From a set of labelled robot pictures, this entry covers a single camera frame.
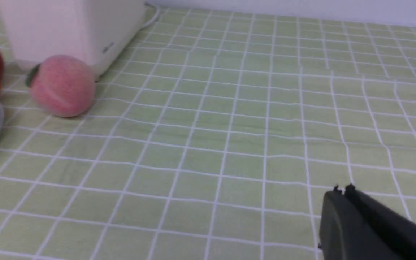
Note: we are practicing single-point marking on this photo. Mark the white two-slot toaster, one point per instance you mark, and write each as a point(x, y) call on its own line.
point(93, 31)

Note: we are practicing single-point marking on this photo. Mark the green checkered tablecloth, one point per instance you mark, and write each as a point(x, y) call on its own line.
point(214, 136)

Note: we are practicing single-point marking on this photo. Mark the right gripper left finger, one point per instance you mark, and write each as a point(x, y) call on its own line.
point(345, 235)

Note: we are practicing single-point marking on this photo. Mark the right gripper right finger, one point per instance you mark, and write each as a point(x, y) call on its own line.
point(396, 231)

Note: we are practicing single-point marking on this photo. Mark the pink peach with leaf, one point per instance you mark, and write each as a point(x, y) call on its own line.
point(62, 85)

